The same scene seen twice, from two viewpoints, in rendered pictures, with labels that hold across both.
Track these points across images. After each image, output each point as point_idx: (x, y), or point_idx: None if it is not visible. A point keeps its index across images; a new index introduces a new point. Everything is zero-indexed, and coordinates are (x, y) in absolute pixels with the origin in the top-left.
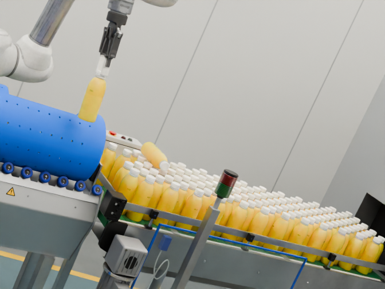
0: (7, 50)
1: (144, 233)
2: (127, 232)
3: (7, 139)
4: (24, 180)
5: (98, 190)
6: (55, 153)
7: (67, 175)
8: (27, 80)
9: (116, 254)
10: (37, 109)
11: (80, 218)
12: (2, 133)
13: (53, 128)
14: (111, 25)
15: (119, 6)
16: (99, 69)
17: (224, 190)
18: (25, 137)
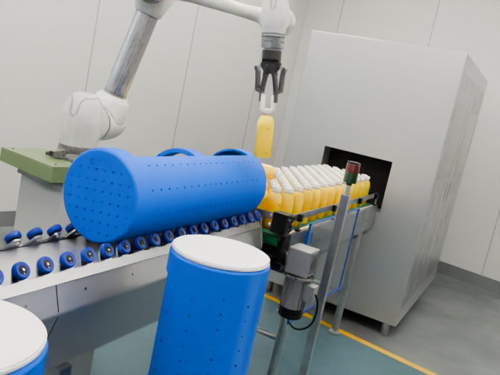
0: (103, 113)
1: (297, 236)
2: (290, 241)
3: (222, 199)
4: (224, 231)
5: (259, 215)
6: (245, 196)
7: (243, 212)
8: (113, 137)
9: (302, 263)
10: (226, 161)
11: (255, 245)
12: (219, 195)
13: (241, 174)
14: (268, 62)
15: (280, 43)
16: (263, 106)
17: (356, 178)
18: (231, 191)
